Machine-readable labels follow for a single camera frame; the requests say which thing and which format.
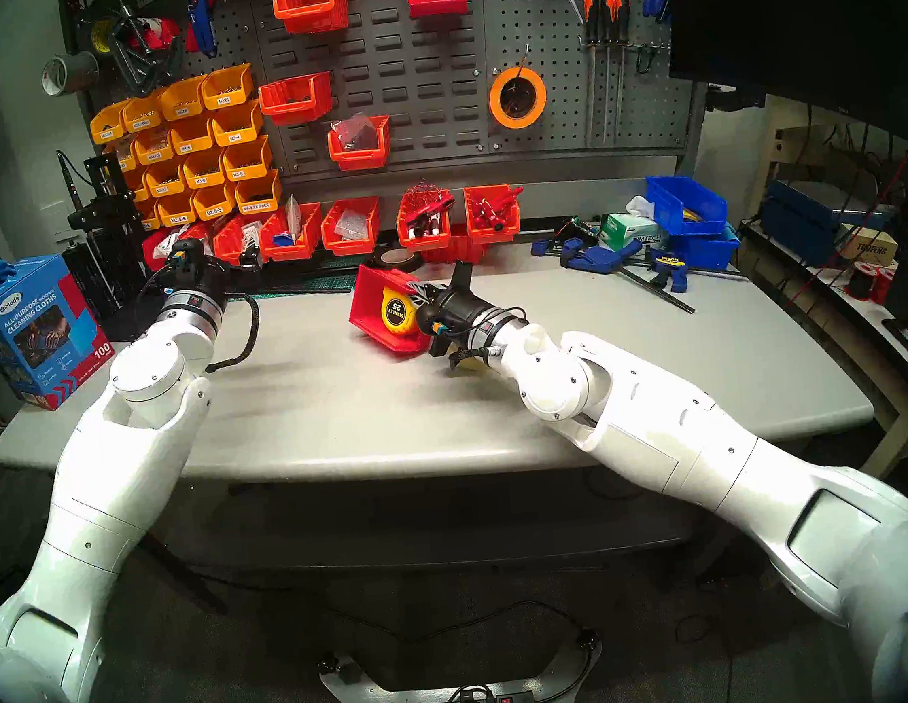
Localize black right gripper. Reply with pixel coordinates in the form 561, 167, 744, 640
404, 254, 533, 375

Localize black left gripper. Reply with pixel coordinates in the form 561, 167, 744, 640
159, 243, 266, 307

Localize yellow tape measure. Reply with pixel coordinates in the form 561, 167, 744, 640
378, 284, 422, 339

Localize cream masking tape roll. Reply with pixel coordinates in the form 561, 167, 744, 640
451, 348, 502, 377

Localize crimson plastic storage bin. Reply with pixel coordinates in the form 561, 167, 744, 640
342, 256, 435, 361

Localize green white tissue box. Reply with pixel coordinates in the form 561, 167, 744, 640
596, 193, 668, 254

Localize blue cleaning cloths box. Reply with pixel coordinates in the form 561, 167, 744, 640
0, 248, 120, 417

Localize dark blue storage box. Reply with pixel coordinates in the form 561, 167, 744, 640
755, 170, 874, 274

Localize brown cardboard box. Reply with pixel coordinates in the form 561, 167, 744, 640
835, 223, 901, 273

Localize black tape roll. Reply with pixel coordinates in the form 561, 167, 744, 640
377, 245, 424, 276

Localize green cutting mat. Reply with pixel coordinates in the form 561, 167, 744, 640
233, 252, 370, 304

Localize clear plastic bag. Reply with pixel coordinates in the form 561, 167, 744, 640
332, 208, 371, 244
332, 111, 380, 155

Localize black metal stand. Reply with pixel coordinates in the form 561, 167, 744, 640
51, 150, 168, 344

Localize black soldering pen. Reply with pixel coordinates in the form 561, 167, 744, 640
55, 148, 87, 213

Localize orange tape roll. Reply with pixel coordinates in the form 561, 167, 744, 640
486, 64, 551, 133

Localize blue bar clamp yellow label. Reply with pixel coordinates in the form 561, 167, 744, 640
618, 244, 699, 322

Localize dark metal C clamp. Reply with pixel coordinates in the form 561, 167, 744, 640
104, 0, 191, 101

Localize red white tool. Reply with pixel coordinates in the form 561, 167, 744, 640
131, 13, 184, 54

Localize blue plastic bin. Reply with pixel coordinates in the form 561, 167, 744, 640
643, 168, 732, 244
664, 223, 744, 276

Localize orange black screwdriver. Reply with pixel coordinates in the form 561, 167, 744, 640
589, 0, 638, 144
603, 0, 647, 143
571, 0, 615, 146

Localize black monitor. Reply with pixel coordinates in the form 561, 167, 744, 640
661, 0, 908, 195

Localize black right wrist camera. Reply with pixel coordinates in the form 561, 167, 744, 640
423, 313, 465, 360

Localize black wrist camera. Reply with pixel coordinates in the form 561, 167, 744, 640
423, 313, 465, 360
165, 237, 207, 272

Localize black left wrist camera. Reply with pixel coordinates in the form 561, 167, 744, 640
165, 237, 207, 272

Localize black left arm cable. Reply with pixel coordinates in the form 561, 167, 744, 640
198, 290, 267, 373

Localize red black wire stripper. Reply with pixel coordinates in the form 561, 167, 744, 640
407, 194, 458, 226

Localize red wire tangle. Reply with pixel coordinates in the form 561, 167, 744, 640
402, 178, 448, 211

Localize black device with wires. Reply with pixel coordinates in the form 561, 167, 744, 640
549, 212, 603, 252

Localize white wall switch plate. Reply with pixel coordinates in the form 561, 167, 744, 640
38, 201, 76, 244

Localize grey pegboard wall panel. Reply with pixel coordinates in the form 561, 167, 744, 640
60, 0, 700, 225

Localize blue handled tool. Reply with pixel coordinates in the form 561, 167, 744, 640
188, 0, 220, 59

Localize grey duct tape roll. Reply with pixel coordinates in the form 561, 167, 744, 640
39, 49, 103, 98

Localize black monitor mount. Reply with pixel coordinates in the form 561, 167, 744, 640
701, 79, 768, 119

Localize small black wire spool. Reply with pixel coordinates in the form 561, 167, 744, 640
843, 261, 876, 300

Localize small red wire spool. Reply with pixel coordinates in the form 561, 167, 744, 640
868, 264, 901, 305

